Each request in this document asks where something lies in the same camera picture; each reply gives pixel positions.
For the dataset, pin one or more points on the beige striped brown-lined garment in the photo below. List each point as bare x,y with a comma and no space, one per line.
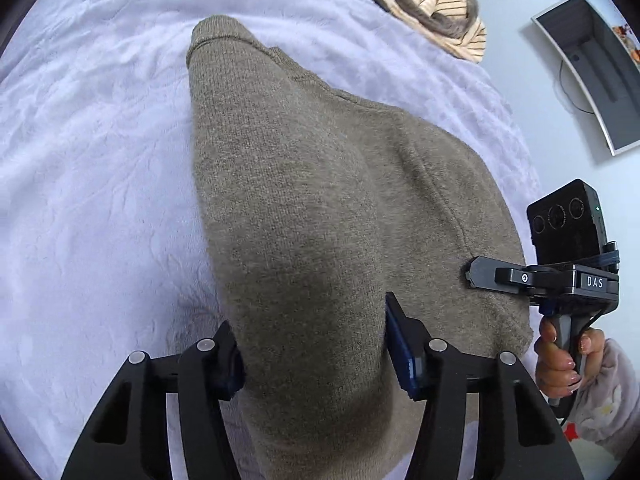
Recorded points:
440,10

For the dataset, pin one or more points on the person's right hand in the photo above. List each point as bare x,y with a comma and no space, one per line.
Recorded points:
555,360

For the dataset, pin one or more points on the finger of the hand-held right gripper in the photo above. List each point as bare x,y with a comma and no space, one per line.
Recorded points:
480,272

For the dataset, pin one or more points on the white-framed wall monitor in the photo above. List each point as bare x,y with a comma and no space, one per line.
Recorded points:
595,70

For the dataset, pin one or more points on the olive brown knit sweater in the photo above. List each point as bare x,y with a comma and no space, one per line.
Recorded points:
310,200

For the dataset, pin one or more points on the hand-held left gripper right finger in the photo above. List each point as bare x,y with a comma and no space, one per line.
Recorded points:
400,355

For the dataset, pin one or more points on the lavender plush blanket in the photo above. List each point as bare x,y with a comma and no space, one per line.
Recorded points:
100,160

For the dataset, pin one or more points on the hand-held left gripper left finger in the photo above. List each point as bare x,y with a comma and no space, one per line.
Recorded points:
231,370

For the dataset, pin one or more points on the colourful wall picture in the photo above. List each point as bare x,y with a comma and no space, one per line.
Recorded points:
631,42

